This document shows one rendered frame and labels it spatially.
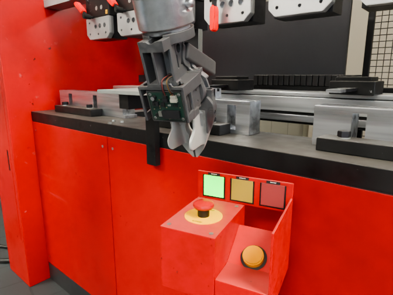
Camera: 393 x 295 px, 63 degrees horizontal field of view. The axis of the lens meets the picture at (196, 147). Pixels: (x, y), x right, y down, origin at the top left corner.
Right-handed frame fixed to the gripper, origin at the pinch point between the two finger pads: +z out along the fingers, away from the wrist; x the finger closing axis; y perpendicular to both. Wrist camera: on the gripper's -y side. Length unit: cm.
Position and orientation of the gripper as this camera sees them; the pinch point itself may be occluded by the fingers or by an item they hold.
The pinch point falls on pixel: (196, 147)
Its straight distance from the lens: 55.0
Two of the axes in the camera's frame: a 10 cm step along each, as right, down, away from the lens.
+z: 1.5, 8.5, 5.0
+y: -3.9, 5.2, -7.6
